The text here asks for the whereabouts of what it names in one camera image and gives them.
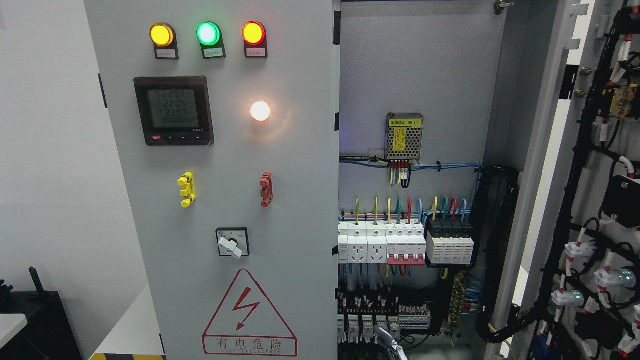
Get red electric hazard sign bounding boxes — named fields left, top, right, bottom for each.
left=202, top=268, right=298, bottom=357

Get yellow indicator light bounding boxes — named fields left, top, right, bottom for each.
left=150, top=22, right=175, bottom=48

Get perforated metal power supply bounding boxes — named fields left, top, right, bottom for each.
left=385, top=112, right=425, bottom=162

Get white rotary selector switch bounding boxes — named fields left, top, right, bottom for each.
left=215, top=227, right=250, bottom=260

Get black digital power meter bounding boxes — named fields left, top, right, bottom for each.
left=134, top=75, right=215, bottom=146

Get dark grey robot left hand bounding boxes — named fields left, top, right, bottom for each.
left=373, top=325, right=409, bottom=360

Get green indicator light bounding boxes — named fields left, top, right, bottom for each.
left=196, top=22, right=222, bottom=47

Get grey cabinet door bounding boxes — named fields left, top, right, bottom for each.
left=85, top=0, right=340, bottom=360
left=475, top=0, right=639, bottom=360

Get white glowing indicator lamp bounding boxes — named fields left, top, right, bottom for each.
left=250, top=101, right=271, bottom=122

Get red indicator light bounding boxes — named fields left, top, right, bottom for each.
left=242, top=20, right=266, bottom=46

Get red terminal post block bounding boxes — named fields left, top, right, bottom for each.
left=259, top=171, right=274, bottom=208

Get black surge protector modules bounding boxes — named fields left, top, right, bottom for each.
left=425, top=218, right=475, bottom=267

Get black box at left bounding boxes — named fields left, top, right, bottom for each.
left=0, top=266, right=82, bottom=360

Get yellow terminal post block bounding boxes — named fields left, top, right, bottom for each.
left=177, top=171, right=197, bottom=208

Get white socket breaker row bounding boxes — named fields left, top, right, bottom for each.
left=337, top=219, right=426, bottom=266

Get black cable conduit right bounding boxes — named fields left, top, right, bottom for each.
left=470, top=165, right=543, bottom=345

